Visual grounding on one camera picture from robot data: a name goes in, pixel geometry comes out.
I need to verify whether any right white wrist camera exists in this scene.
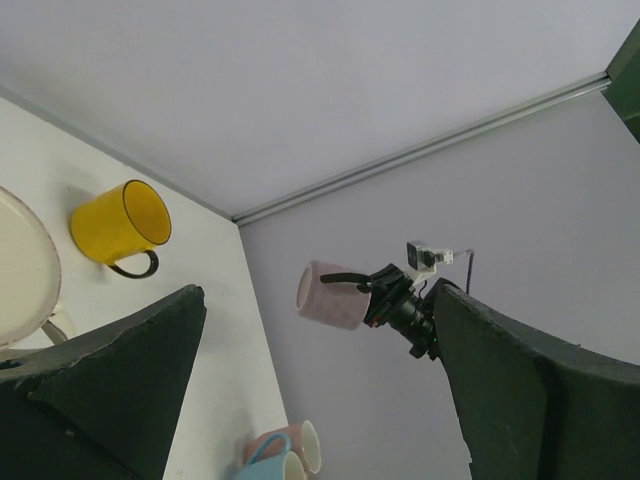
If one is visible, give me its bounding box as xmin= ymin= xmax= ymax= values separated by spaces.
xmin=406 ymin=241 xmax=455 ymax=280

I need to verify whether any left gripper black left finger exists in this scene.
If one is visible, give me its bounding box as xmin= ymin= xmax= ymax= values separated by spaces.
xmin=1 ymin=285 xmax=207 ymax=479

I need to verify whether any light blue mug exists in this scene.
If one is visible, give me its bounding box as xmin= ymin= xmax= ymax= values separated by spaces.
xmin=234 ymin=433 xmax=307 ymax=480

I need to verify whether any light pink mug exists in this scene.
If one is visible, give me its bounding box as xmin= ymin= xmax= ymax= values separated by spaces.
xmin=244 ymin=420 xmax=322 ymax=475

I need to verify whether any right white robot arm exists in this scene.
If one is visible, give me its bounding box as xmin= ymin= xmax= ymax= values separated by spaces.
xmin=319 ymin=264 xmax=457 ymax=360

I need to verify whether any mauve purple mug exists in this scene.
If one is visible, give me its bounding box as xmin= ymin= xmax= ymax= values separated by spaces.
xmin=296 ymin=260 xmax=371 ymax=331

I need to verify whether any green-inside patterned mug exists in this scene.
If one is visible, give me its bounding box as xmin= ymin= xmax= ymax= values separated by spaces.
xmin=1 ymin=188 xmax=76 ymax=363

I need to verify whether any yellow glass cup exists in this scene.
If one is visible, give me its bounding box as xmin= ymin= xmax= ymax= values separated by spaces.
xmin=70 ymin=179 xmax=172 ymax=280

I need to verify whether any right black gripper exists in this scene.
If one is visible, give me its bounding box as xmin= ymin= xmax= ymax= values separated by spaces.
xmin=320 ymin=264 xmax=416 ymax=330

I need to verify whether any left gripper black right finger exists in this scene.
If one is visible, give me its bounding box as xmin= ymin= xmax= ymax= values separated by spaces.
xmin=434 ymin=286 xmax=639 ymax=479

